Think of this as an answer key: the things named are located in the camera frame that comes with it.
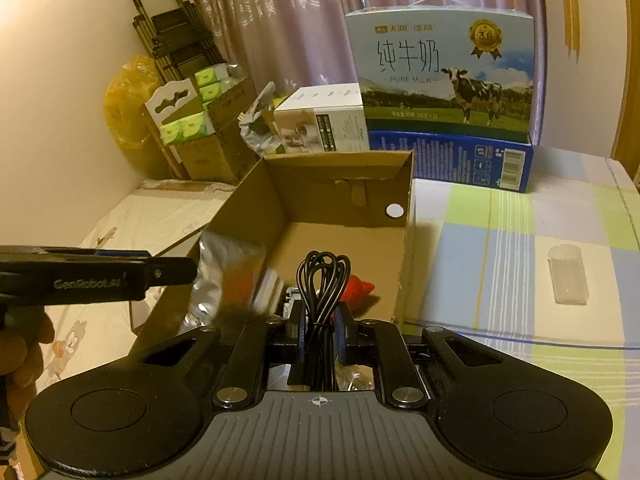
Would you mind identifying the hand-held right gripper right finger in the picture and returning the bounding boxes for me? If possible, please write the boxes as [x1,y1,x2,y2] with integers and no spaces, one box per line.
[333,304,506,409]

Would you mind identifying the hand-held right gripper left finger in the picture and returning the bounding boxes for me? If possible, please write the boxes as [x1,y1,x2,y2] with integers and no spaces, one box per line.
[125,303,307,412]

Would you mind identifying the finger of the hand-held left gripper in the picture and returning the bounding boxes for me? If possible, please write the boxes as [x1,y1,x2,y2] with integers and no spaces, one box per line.
[94,248,152,260]
[144,256,198,288]

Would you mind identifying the black cable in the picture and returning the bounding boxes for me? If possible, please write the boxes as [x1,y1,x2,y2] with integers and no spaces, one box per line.
[296,251,351,392]

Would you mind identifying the silver foil bag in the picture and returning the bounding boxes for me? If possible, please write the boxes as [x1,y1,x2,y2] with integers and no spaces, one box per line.
[179,230,287,335]

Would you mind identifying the brown cardboard box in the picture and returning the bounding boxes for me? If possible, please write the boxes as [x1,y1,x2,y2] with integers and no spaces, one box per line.
[131,150,416,357]

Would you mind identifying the person's left hand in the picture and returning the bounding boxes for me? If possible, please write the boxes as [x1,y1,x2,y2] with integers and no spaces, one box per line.
[0,309,56,407]

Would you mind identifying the printed white bedsheet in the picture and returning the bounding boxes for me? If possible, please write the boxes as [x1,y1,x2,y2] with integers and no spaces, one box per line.
[0,179,242,466]

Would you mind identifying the small red object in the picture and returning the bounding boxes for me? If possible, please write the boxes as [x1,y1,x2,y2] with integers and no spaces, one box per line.
[342,275,376,309]

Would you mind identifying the cardboard box with white flap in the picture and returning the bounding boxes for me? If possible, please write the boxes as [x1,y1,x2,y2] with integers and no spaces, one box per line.
[144,79,217,182]

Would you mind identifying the yellow plastic bag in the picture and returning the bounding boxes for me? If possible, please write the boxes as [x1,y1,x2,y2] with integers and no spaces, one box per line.
[102,57,167,182]

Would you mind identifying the checked tablecloth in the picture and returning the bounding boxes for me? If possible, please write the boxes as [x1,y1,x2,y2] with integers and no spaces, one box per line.
[404,146,640,463]

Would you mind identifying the crumpled grey plastic bag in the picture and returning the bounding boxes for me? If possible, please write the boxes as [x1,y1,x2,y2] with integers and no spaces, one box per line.
[239,82,282,157]

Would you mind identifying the open cardboard tissue box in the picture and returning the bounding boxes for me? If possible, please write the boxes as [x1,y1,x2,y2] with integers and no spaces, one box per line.
[192,62,259,184]

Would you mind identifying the white appliance box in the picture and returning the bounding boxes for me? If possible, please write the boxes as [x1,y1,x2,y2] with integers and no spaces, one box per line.
[272,86,371,157]

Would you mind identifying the black folding hand cart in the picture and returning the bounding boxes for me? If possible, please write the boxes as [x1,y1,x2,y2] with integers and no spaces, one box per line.
[130,0,227,88]

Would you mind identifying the clear plastic container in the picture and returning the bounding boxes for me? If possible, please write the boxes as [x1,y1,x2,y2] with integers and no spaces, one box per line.
[546,243,589,306]

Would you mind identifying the blue cow print milk carton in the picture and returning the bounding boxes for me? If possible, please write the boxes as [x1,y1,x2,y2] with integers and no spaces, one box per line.
[345,0,535,194]

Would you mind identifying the pink patterned curtain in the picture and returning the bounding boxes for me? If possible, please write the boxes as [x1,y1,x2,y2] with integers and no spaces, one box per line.
[182,0,547,147]

